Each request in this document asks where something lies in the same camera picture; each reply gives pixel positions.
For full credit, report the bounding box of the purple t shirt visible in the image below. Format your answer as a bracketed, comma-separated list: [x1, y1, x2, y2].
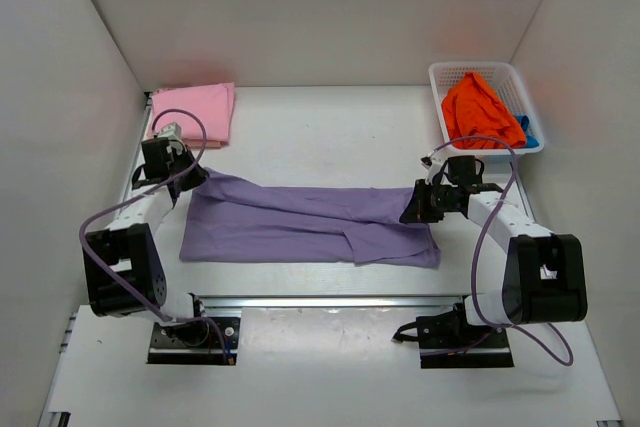
[179, 171, 441, 268]

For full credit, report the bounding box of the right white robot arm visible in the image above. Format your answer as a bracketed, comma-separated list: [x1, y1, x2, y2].
[400, 155, 588, 328]

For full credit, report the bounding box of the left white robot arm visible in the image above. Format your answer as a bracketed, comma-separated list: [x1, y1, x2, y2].
[79, 134, 208, 326]

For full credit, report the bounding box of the folded pink t shirt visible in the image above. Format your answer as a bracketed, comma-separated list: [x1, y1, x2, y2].
[147, 82, 235, 148]

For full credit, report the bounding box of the orange t shirt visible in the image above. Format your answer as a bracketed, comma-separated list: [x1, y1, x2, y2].
[441, 72, 525, 150]

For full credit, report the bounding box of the white plastic basket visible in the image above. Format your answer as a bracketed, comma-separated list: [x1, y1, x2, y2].
[429, 61, 545, 162]

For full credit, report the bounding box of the blue t shirt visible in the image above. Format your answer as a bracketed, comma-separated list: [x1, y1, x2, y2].
[515, 115, 540, 149]

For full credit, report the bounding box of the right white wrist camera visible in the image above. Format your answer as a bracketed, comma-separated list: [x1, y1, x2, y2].
[421, 156, 444, 184]

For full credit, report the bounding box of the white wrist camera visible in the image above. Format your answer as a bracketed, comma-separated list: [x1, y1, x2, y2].
[421, 156, 444, 184]
[152, 122, 185, 150]

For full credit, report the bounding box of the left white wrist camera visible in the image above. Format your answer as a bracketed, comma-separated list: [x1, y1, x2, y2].
[152, 122, 185, 150]

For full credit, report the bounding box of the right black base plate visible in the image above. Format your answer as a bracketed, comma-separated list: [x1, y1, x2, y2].
[392, 310, 514, 369]

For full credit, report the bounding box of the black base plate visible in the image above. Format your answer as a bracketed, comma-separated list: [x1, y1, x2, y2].
[392, 310, 514, 369]
[147, 315, 241, 366]

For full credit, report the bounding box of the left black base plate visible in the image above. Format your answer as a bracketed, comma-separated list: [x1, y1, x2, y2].
[147, 315, 241, 366]

